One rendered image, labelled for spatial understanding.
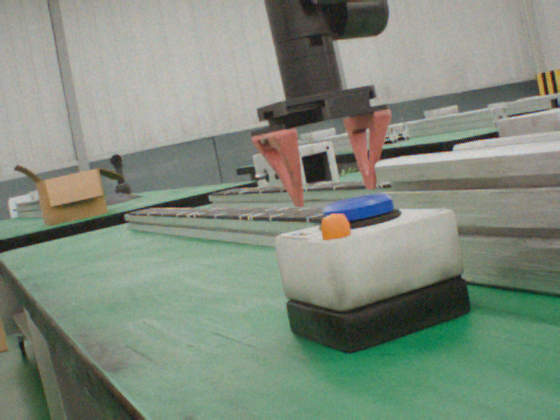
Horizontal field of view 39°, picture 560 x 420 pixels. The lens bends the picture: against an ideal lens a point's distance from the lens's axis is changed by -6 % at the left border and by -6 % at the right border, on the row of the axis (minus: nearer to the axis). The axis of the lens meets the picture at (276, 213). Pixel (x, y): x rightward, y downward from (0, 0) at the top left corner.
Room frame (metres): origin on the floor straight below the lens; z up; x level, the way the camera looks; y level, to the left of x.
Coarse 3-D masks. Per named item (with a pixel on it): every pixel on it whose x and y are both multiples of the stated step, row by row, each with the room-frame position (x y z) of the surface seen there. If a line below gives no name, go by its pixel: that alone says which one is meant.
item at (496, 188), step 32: (416, 160) 0.55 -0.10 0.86; (448, 160) 0.51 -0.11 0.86; (480, 160) 0.47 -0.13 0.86; (512, 160) 0.45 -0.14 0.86; (544, 160) 0.42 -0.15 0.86; (416, 192) 0.55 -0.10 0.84; (448, 192) 0.51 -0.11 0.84; (480, 192) 0.48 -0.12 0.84; (512, 192) 0.45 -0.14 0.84; (544, 192) 0.42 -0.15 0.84; (480, 224) 0.49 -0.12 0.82; (512, 224) 0.45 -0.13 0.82; (544, 224) 0.43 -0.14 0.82; (480, 256) 0.49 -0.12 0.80; (512, 256) 0.46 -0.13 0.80; (544, 256) 0.43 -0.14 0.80; (512, 288) 0.47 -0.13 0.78; (544, 288) 0.44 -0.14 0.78
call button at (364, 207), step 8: (344, 200) 0.47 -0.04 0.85; (352, 200) 0.45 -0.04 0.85; (360, 200) 0.45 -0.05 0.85; (368, 200) 0.44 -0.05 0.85; (376, 200) 0.44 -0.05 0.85; (384, 200) 0.45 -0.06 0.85; (392, 200) 0.45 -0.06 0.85; (328, 208) 0.45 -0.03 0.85; (336, 208) 0.45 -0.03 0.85; (344, 208) 0.44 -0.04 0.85; (352, 208) 0.44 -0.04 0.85; (360, 208) 0.44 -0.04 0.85; (368, 208) 0.44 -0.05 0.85; (376, 208) 0.44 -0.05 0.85; (384, 208) 0.44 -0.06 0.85; (392, 208) 0.45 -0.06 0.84; (352, 216) 0.44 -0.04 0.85; (360, 216) 0.44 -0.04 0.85; (368, 216) 0.44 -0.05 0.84
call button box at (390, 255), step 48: (288, 240) 0.46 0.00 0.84; (336, 240) 0.41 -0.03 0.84; (384, 240) 0.42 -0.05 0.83; (432, 240) 0.43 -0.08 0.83; (288, 288) 0.47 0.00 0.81; (336, 288) 0.41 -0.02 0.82; (384, 288) 0.42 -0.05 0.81; (432, 288) 0.43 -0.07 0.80; (336, 336) 0.42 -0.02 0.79; (384, 336) 0.42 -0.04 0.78
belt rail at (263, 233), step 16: (128, 224) 1.67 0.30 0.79; (144, 224) 1.55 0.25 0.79; (160, 224) 1.43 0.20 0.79; (176, 224) 1.30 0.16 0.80; (192, 224) 1.21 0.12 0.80; (208, 224) 1.13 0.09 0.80; (224, 224) 1.06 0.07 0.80; (240, 224) 1.00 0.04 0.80; (256, 224) 0.95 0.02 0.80; (272, 224) 0.90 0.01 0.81; (288, 224) 0.86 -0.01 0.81; (304, 224) 0.82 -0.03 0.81; (320, 224) 0.80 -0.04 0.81; (224, 240) 1.07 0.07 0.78; (240, 240) 1.01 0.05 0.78; (256, 240) 0.96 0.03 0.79; (272, 240) 0.91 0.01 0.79
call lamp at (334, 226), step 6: (330, 216) 0.42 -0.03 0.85; (336, 216) 0.42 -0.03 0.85; (342, 216) 0.42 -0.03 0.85; (324, 222) 0.42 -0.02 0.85; (330, 222) 0.42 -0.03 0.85; (336, 222) 0.41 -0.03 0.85; (342, 222) 0.42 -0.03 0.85; (348, 222) 0.42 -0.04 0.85; (324, 228) 0.42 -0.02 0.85; (330, 228) 0.41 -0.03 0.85; (336, 228) 0.41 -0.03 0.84; (342, 228) 0.41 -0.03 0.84; (348, 228) 0.42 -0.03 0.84; (324, 234) 0.42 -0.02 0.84; (330, 234) 0.41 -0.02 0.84; (336, 234) 0.41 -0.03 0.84; (342, 234) 0.41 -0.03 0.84; (348, 234) 0.42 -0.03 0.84
